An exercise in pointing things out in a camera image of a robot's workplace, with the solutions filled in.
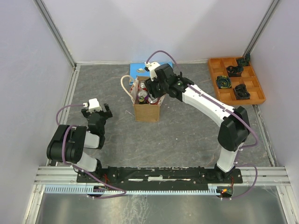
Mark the purple soda can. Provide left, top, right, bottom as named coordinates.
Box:
left=147, top=94, right=159, bottom=105

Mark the red cola can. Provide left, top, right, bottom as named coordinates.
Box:
left=138, top=81, right=147, bottom=91

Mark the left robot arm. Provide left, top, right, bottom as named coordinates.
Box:
left=47, top=99, right=113, bottom=182

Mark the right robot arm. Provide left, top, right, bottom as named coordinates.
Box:
left=145, top=62, right=250, bottom=182

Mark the burlap canvas bag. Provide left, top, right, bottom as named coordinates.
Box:
left=121, top=75, right=165, bottom=122

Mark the green topped dark can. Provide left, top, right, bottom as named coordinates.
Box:
left=137, top=90, right=148, bottom=105

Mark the orange compartment tray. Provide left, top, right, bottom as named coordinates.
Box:
left=207, top=57, right=266, bottom=105

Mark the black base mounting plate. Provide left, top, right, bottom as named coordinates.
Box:
left=76, top=167, right=243, bottom=191

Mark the blue yellow rolled sock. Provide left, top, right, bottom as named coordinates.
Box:
left=216, top=76, right=232, bottom=89

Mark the black rolled sock upper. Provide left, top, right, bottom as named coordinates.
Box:
left=226, top=65, right=244, bottom=77

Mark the black rolled sock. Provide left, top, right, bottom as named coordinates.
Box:
left=234, top=84, right=250, bottom=100
left=226, top=65, right=244, bottom=77

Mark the black rolled sock lower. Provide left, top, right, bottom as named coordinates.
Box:
left=234, top=84, right=250, bottom=100

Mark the teal rolled sock corner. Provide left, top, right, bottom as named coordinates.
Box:
left=236, top=53, right=251, bottom=67

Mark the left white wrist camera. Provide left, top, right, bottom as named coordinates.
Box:
left=83, top=98, right=102, bottom=113

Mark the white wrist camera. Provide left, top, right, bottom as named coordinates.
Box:
left=83, top=98, right=102, bottom=113
left=144, top=62, right=161, bottom=81

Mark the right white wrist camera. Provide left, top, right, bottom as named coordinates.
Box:
left=144, top=62, right=161, bottom=81

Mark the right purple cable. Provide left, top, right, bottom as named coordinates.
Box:
left=144, top=50, right=259, bottom=200

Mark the aluminium frame rail front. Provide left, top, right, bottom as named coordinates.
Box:
left=35, top=167, right=290, bottom=186

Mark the light blue cable duct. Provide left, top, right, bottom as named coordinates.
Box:
left=44, top=183, right=222, bottom=194

